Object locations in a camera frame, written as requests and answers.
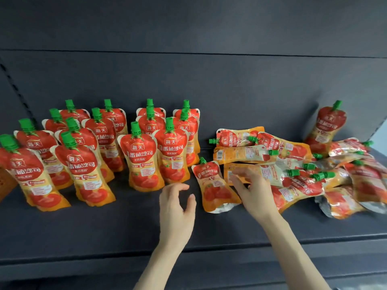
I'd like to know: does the dark grey shelf unit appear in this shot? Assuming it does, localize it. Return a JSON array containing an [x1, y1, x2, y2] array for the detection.
[[0, 0, 387, 290]]

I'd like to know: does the pile of loose sauce pouches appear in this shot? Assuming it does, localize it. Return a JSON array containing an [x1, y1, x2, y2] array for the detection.
[[191, 100, 387, 220]]

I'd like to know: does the group of upright sauce pouches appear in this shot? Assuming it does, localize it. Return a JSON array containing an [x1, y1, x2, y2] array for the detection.
[[0, 98, 202, 212]]

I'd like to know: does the person's right forearm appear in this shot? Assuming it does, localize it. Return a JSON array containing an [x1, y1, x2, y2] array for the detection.
[[262, 213, 331, 290]]

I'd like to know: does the person's left hand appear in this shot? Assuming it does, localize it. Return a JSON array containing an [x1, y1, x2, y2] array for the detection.
[[159, 183, 197, 244]]

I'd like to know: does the person's right hand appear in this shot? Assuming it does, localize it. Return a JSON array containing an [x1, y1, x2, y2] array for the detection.
[[229, 166, 282, 226]]

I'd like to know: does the person's left forearm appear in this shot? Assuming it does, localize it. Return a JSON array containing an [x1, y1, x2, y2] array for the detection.
[[133, 240, 187, 290]]

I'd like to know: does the orange-brown carton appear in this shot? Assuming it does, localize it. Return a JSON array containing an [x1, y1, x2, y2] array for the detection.
[[0, 167, 18, 203]]

